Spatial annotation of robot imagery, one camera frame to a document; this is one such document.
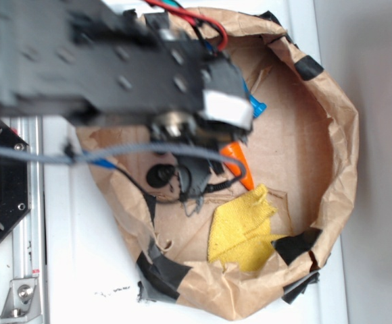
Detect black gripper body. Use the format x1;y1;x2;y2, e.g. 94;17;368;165
147;113;249;213

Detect yellow cloth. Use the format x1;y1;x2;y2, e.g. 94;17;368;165
207;184;284;272

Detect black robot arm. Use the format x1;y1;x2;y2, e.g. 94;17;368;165
0;1;253;204

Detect orange toy carrot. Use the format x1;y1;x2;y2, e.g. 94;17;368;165
220;141;255;191

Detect blue plastic toy bottle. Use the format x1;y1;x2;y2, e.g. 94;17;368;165
243;80;267;119

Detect brown paper bag basin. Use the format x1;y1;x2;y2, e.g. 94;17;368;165
90;7;359;321

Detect red and black wires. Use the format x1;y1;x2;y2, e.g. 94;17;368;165
143;0;229;52

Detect aluminium extrusion rail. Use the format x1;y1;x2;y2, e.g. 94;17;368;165
7;116;48;324

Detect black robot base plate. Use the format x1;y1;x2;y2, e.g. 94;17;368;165
0;156;30;243

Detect metal corner bracket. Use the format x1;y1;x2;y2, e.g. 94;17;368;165
0;277;43;323

